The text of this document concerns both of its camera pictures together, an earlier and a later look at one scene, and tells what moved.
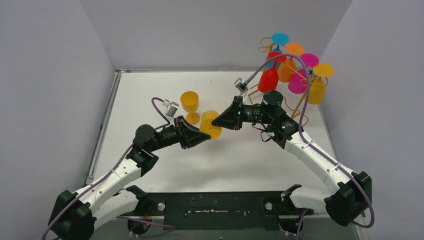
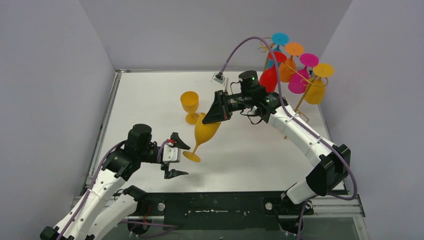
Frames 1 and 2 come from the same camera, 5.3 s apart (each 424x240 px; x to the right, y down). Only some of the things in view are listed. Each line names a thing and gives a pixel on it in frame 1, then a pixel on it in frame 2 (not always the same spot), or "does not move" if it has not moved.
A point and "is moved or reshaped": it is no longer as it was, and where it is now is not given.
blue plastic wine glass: x=278 y=39 does not move
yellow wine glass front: x=190 y=101 does not move
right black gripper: x=231 y=118 -> x=221 y=110
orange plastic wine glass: x=287 y=69 does not move
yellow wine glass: x=206 y=126 is moved or reshaped
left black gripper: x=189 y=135 -> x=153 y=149
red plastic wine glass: x=268 y=78 does not move
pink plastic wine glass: x=298 y=83 does not move
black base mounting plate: x=221 y=210 does not move
